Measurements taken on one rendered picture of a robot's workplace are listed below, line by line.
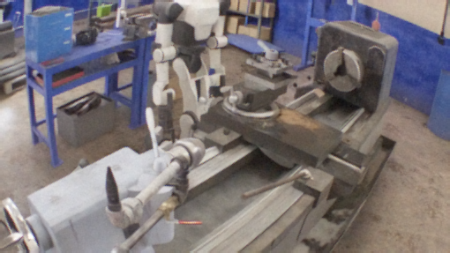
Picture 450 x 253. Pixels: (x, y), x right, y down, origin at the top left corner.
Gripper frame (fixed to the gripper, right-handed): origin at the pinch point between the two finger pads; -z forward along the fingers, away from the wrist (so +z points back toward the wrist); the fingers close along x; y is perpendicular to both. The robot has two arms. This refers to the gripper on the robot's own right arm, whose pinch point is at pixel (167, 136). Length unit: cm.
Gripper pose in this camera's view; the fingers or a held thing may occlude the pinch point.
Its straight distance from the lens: 228.1
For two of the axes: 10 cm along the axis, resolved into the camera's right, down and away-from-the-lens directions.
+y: 6.3, -3.0, 7.1
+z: -0.4, -9.3, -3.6
